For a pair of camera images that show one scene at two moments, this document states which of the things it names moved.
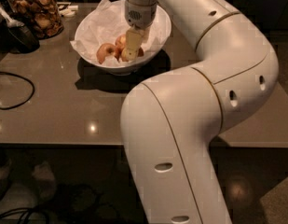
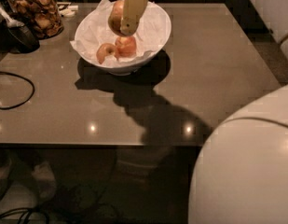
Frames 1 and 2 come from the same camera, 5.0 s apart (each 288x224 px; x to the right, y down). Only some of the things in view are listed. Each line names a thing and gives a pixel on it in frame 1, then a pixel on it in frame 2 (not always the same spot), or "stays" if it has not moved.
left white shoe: (2, 180) stays
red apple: (140, 53) → (115, 18)
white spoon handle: (11, 23) stays
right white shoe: (45, 175) stays
